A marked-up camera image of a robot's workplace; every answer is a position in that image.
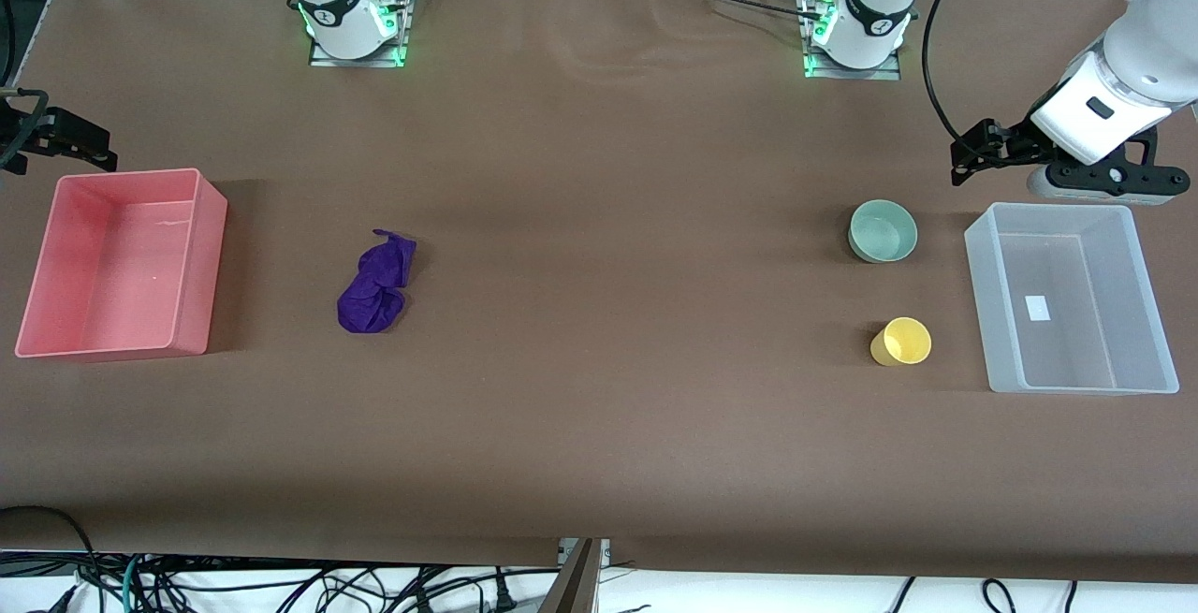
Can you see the pale green bowl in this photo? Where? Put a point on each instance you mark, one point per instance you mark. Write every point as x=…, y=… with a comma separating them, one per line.
x=884, y=231

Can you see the yellow cup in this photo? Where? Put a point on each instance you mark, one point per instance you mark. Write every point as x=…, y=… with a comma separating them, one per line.
x=903, y=342

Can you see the pink plastic bin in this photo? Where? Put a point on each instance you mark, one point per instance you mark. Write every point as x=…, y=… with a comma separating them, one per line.
x=112, y=267

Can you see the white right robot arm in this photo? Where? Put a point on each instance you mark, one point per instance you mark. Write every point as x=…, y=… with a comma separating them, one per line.
x=342, y=9

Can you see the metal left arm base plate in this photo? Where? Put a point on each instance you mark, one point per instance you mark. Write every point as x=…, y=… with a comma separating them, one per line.
x=889, y=70

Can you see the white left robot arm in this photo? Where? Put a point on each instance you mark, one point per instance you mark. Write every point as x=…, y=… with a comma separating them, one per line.
x=866, y=23

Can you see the translucent white plastic bin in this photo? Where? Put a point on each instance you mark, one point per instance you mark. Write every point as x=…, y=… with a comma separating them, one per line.
x=1072, y=304

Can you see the purple cloth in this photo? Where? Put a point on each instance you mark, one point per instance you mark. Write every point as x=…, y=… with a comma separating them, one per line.
x=374, y=290

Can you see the brown table cover sheet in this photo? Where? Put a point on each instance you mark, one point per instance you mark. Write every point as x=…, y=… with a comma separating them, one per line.
x=599, y=388

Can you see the small white label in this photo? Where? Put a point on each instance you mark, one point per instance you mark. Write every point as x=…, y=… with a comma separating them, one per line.
x=1037, y=308

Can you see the grey table support post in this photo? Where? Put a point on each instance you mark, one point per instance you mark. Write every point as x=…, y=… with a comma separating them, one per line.
x=573, y=585

